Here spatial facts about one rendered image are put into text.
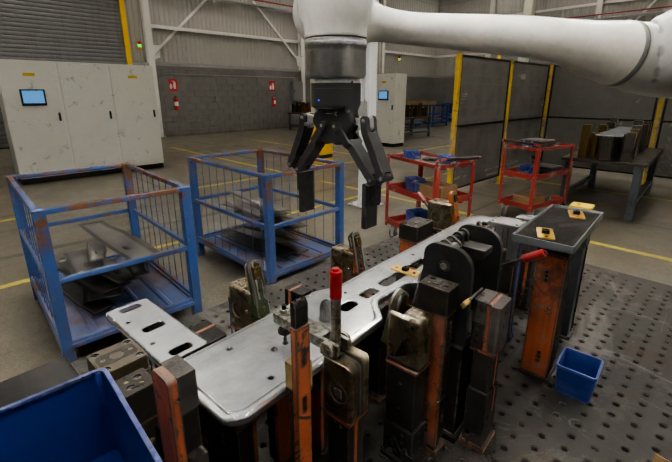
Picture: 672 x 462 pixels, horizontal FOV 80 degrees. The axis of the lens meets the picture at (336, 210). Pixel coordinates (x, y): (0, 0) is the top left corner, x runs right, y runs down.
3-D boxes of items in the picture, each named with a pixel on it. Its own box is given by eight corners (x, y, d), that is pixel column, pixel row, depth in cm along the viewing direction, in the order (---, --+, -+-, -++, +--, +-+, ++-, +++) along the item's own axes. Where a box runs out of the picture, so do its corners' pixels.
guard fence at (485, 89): (533, 169, 808) (548, 64, 751) (540, 170, 798) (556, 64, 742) (441, 200, 577) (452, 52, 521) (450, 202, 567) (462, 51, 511)
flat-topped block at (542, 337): (528, 355, 127) (549, 220, 114) (555, 366, 122) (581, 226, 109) (517, 371, 120) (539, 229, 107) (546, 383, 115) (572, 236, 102)
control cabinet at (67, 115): (22, 185, 670) (-14, 26, 601) (17, 181, 706) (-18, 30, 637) (165, 167, 833) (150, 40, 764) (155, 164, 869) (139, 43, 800)
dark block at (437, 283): (418, 427, 100) (429, 273, 88) (444, 443, 95) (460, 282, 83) (407, 440, 96) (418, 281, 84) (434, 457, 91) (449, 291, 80)
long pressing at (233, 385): (468, 213, 176) (468, 210, 176) (521, 224, 162) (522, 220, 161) (163, 371, 77) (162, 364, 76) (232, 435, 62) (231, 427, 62)
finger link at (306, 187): (301, 172, 67) (297, 172, 67) (302, 212, 69) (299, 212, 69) (313, 170, 69) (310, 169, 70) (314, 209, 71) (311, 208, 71)
